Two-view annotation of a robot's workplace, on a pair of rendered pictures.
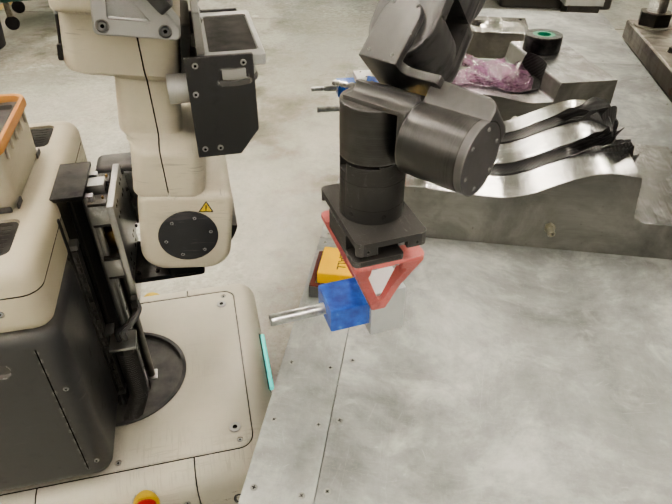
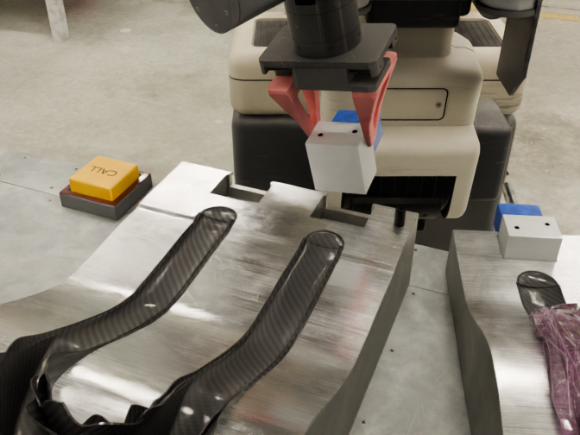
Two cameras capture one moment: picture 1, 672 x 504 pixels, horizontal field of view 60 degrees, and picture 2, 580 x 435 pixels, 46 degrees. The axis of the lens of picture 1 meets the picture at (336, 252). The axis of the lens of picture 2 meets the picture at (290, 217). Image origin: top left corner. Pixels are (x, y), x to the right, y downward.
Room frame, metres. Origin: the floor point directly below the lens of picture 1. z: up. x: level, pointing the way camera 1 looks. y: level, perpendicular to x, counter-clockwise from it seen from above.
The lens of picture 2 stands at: (1.00, -0.64, 1.27)
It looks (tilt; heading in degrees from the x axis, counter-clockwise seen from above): 35 degrees down; 103
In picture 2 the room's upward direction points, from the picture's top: straight up
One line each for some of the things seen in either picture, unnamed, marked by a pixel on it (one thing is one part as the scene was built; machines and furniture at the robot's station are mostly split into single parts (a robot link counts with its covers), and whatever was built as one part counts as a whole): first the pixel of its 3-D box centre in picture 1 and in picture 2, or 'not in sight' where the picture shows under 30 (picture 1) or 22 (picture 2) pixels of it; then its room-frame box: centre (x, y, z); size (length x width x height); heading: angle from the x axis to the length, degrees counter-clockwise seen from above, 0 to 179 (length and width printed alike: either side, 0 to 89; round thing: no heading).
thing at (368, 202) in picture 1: (371, 189); not in sight; (0.44, -0.03, 1.06); 0.10 x 0.07 x 0.07; 19
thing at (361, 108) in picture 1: (380, 127); not in sight; (0.44, -0.04, 1.12); 0.07 x 0.06 x 0.07; 50
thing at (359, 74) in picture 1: (341, 87); not in sight; (1.21, -0.01, 0.86); 0.13 x 0.05 x 0.05; 98
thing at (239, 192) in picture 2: not in sight; (243, 202); (0.82, -0.08, 0.87); 0.05 x 0.05 x 0.04; 81
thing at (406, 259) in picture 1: (374, 261); not in sight; (0.43, -0.04, 0.99); 0.07 x 0.07 x 0.09; 19
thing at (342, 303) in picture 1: (334, 306); not in sight; (0.43, 0.00, 0.93); 0.13 x 0.05 x 0.05; 108
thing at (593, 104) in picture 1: (525, 135); (187, 317); (0.85, -0.30, 0.92); 0.35 x 0.16 x 0.09; 81
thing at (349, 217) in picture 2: not in sight; (343, 225); (0.93, -0.10, 0.87); 0.05 x 0.05 x 0.04; 81
